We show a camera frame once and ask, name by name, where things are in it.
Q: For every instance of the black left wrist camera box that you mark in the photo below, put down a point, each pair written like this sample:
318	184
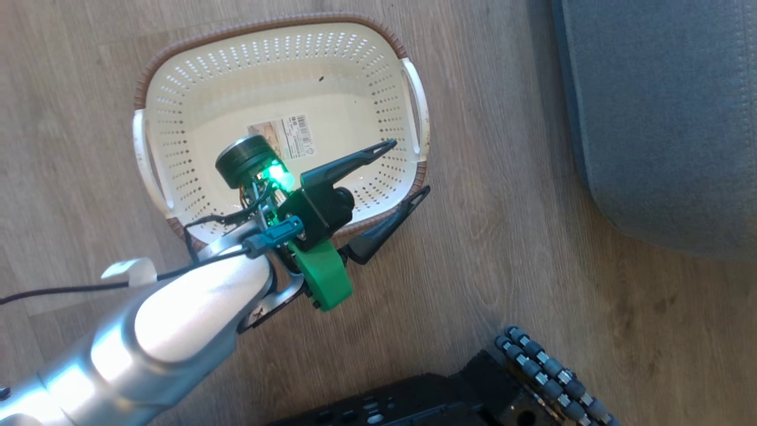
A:
319	210

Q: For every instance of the barcode label sticker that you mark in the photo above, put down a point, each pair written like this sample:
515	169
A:
290	135

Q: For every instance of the cream perforated laundry basket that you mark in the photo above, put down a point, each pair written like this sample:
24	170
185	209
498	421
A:
207	100

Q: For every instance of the roller omni wheel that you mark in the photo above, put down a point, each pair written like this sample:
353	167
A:
550	373

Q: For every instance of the grey fabric sofa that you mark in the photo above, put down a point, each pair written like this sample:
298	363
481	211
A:
668	106

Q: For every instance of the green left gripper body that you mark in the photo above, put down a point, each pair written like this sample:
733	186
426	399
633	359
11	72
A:
325	275

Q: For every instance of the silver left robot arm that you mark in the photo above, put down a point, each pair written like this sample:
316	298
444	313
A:
148	331

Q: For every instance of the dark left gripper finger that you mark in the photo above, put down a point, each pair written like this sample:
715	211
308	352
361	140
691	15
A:
349	163
384	228

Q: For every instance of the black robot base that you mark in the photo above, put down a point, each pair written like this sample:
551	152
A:
414	396

